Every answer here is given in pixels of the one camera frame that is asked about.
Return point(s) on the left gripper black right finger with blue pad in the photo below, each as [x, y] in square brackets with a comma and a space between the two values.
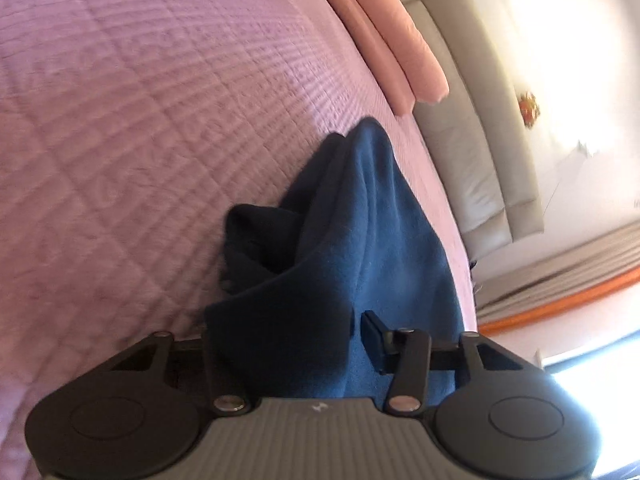
[408, 355]

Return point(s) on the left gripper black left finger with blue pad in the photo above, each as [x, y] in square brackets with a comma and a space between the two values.
[198, 369]

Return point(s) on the navy track pants white stripes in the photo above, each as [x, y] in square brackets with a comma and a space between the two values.
[348, 237]

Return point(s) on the beige curtain orange trim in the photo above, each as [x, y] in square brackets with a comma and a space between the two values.
[564, 282]

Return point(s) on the beige padded headboard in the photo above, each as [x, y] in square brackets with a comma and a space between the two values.
[476, 136]

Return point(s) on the salmon pink pillow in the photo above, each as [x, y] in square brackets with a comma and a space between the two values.
[426, 77]
[377, 55]

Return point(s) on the pink quilted bedspread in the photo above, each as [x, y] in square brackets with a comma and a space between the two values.
[128, 129]

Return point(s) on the orange wall ornament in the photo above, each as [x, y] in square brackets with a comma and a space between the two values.
[529, 109]

